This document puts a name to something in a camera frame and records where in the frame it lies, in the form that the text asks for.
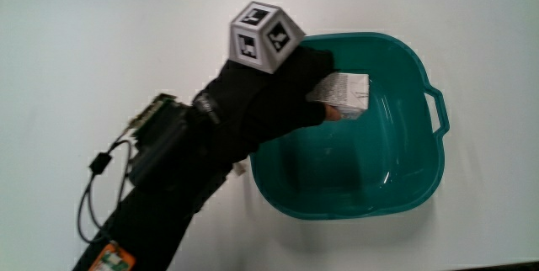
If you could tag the orange and green tag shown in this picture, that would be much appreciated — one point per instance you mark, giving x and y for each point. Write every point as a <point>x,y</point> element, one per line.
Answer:
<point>111,259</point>

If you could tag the person's left hand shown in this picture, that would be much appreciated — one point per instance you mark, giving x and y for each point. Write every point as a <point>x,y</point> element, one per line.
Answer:
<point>261,107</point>

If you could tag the black electronics module with board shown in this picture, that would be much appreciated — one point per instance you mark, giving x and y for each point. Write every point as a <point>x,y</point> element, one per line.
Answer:
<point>162,145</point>

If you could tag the teal plastic basin plate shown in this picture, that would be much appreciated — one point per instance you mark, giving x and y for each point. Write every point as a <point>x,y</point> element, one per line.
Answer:
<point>358,170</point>

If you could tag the white milk carton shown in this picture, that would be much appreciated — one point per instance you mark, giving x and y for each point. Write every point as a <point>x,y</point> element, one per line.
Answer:
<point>347,90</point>

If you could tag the person's left forearm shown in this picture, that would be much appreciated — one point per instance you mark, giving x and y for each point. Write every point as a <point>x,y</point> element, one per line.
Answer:
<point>164,216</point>

